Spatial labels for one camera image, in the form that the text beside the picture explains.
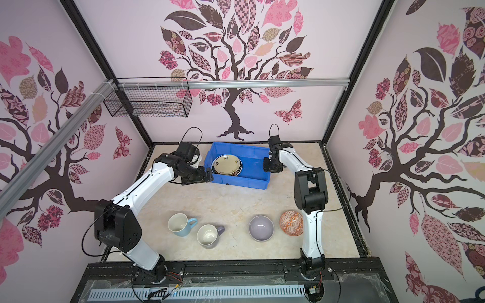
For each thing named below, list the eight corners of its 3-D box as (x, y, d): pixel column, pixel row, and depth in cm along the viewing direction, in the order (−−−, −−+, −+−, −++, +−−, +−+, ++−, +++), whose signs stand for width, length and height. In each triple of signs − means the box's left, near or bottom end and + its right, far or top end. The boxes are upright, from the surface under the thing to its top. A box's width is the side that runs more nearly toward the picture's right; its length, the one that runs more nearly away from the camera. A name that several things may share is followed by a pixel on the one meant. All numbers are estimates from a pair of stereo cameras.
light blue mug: (173, 237, 85) (165, 230, 77) (177, 221, 89) (170, 213, 81) (196, 237, 85) (191, 230, 77) (199, 221, 89) (194, 213, 81)
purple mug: (199, 249, 81) (195, 243, 75) (202, 231, 86) (198, 224, 80) (222, 249, 81) (220, 243, 75) (224, 231, 86) (222, 224, 80)
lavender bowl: (255, 247, 82) (256, 243, 77) (246, 225, 88) (245, 221, 83) (276, 237, 85) (278, 233, 80) (265, 216, 91) (266, 211, 86)
